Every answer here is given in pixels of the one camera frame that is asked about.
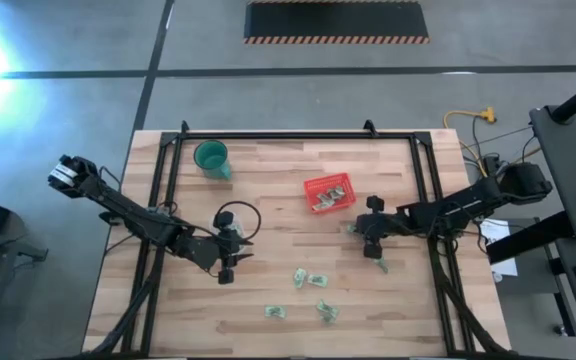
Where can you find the black metal table frame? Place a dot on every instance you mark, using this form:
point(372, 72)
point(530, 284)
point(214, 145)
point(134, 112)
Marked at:
point(293, 135)

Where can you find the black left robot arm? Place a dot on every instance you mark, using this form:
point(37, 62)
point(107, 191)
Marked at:
point(118, 205)

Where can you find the orange plastic slotted basket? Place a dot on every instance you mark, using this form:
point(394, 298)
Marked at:
point(350, 197)

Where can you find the dark desk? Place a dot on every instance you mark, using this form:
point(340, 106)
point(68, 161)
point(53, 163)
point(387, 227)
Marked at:
point(573, 170)

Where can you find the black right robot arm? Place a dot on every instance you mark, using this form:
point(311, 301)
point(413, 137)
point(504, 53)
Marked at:
point(458, 205)

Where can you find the clear plastic container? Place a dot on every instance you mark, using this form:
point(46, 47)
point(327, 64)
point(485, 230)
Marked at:
point(239, 227)

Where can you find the black curved bracket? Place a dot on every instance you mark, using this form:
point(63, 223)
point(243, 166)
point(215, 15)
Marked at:
point(184, 127)
point(369, 128)

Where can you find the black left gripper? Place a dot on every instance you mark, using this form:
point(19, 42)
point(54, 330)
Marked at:
point(224, 250)

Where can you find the black support beam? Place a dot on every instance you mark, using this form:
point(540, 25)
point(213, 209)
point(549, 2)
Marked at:
point(528, 237)

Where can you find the white paper sheet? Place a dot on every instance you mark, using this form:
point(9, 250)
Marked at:
point(503, 250)

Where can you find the dark equipment stand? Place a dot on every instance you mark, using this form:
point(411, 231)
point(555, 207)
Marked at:
point(18, 247)

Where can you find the caster wheel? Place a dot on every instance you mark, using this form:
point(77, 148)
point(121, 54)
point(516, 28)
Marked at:
point(560, 330)

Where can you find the green plastic cup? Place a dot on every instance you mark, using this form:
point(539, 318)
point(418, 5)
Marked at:
point(213, 161)

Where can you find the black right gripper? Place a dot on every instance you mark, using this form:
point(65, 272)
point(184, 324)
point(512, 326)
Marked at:
point(378, 227)

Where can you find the black hazard-striped floor mat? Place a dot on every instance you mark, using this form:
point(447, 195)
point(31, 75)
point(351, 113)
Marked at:
point(335, 20)

